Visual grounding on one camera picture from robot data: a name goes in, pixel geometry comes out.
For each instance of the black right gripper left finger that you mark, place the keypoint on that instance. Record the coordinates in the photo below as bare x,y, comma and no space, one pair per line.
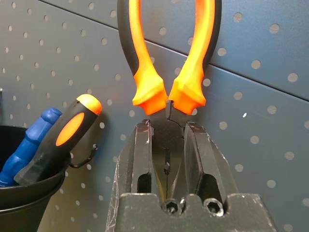
135,157

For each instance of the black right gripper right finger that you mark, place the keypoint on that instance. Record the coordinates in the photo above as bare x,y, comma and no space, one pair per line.
207,164

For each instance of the orange black needle-nose pliers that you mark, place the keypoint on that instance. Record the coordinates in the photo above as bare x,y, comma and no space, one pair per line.
169,135

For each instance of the dark grey metal pegboard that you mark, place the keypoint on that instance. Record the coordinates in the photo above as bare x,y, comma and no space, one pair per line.
253,96

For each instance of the black cup mounting hook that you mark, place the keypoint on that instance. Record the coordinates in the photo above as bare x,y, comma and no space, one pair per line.
88,160

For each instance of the black plastic cup holder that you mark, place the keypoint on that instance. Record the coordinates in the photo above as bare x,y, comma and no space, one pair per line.
24,210

